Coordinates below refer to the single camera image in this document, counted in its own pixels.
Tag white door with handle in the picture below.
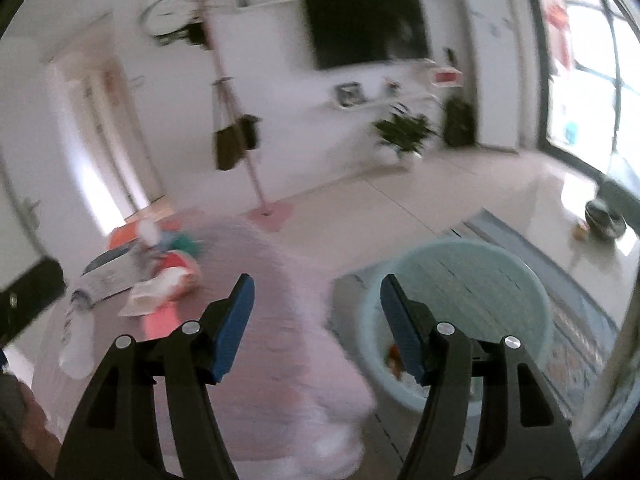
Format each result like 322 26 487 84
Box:
0 160 56 271

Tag red white box shelf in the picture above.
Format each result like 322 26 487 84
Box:
430 66 463 88

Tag glossy coffee table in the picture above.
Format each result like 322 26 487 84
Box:
470 165 640 321

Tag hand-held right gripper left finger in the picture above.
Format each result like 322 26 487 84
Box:
54 273 256 480

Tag black picture frame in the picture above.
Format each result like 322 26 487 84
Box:
335 82 363 108

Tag dark acoustic guitar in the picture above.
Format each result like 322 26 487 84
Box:
442 47 476 148

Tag white paper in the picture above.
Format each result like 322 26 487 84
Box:
137 220 163 246

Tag grey patterned rug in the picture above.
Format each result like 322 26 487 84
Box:
332 210 621 480

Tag round wall clock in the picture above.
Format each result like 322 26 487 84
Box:
140 0 193 38

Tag light blue plastic basket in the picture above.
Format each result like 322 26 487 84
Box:
357 239 556 413

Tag red wrapper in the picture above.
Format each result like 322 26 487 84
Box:
384 345 407 378

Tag person's left forearm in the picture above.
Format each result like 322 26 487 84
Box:
0 385 63 480

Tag black wall television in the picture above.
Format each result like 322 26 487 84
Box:
301 0 432 72

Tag sliding glass door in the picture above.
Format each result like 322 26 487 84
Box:
520 0 640 181

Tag pink coat rack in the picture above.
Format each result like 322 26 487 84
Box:
192 0 296 233

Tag pink paper sheet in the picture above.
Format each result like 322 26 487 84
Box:
142 302 186 343

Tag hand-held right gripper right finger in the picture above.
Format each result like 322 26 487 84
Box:
380 273 583 480

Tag orange packet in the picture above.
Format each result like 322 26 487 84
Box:
107 224 146 251

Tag grey sofa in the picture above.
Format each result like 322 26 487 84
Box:
597 152 640 211

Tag blue patterned sofa cover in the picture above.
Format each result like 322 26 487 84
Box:
570 305 640 461

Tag white hallway door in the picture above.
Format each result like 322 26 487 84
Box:
75 75 136 211

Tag brown tote bag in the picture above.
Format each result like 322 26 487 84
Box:
214 125 241 171

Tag black small bag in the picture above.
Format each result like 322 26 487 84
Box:
235 114 262 153

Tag dark bowl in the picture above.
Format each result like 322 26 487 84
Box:
585 199 627 241

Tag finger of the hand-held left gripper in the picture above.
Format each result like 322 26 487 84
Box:
0 256 67 346

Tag white standing air conditioner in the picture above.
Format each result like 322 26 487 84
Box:
460 0 521 153

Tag potted green plant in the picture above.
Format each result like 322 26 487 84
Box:
372 102 441 161

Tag red knot decoration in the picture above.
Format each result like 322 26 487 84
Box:
545 0 573 68

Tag low curved white shelf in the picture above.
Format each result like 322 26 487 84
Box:
327 92 441 111

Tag clear plastic bottle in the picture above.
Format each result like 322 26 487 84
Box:
57 290 101 378

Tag white paper wrapper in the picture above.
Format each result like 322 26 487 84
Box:
117 280 166 318

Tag black hat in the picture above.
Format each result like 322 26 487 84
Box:
175 20 208 46

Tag green packet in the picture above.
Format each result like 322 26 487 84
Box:
162 232 203 256

